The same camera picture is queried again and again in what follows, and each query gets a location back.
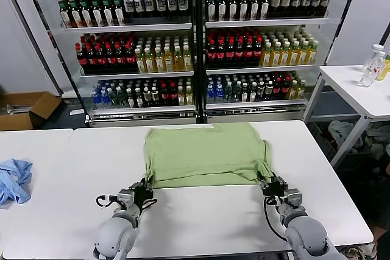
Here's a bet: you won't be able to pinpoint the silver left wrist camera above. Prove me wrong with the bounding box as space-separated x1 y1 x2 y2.
117 189 135 209

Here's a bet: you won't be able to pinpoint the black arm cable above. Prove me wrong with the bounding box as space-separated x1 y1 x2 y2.
263 195 289 240
96 194 122 209

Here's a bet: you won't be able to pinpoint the yellow juice bottle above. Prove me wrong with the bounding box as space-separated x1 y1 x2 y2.
183 45 194 71
289 41 299 66
271 42 281 67
261 42 272 67
280 41 290 66
135 47 147 74
174 45 185 72
307 40 318 65
164 46 175 72
297 40 308 66
155 46 166 73
145 47 156 74

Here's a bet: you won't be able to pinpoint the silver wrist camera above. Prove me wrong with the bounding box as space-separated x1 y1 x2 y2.
117 189 135 209
285 189 304 209

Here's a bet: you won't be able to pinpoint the clear bottle white cap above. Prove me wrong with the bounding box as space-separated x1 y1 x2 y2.
361 43 385 72

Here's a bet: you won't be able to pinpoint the silver metal rods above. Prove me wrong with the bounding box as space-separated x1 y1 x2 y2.
5 104 31 116

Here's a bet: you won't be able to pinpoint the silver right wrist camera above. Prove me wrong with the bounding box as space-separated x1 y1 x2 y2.
285 189 304 209

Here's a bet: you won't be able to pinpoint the light green t-shirt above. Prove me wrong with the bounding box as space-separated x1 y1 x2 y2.
143 122 274 190

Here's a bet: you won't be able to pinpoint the open cardboard box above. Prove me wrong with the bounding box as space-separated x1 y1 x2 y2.
0 91 63 132

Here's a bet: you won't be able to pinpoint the clear bottle red label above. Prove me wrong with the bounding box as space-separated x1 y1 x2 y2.
358 51 387 88

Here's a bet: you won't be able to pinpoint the crumpled blue cloth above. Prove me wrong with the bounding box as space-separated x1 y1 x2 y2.
0 158 34 206

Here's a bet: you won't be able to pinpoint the green cap tea bottle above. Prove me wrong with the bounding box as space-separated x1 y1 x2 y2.
78 0 93 27
207 0 218 21
58 0 73 28
101 0 115 26
238 0 249 20
89 0 104 27
217 0 228 21
112 0 126 26
249 0 260 20
260 0 271 19
68 0 83 27
228 0 239 21

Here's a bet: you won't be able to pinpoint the dark bottle beige label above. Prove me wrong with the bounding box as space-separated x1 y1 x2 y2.
280 0 292 18
271 0 282 19

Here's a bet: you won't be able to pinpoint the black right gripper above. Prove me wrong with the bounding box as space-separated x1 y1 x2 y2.
257 171 289 205

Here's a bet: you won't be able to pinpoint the grey white crumpled cloth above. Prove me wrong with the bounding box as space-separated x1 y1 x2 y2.
327 119 364 155

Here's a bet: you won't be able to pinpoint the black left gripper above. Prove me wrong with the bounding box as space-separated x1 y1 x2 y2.
129 175 157 209

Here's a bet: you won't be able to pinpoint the beige sneaker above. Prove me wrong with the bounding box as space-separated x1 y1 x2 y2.
364 241 378 258

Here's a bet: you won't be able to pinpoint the white beverage display cabinet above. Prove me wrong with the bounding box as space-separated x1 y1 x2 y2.
19 0 200 128
199 0 365 125

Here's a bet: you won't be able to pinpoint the white side table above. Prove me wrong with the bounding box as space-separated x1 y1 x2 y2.
303 64 390 169

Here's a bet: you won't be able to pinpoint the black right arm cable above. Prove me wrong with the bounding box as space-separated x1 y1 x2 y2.
263 195 289 240

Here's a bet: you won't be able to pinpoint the grey green crumpled cloth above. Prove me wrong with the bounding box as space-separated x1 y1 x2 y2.
364 123 390 160

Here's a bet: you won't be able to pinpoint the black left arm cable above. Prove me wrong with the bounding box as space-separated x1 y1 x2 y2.
96 194 122 209

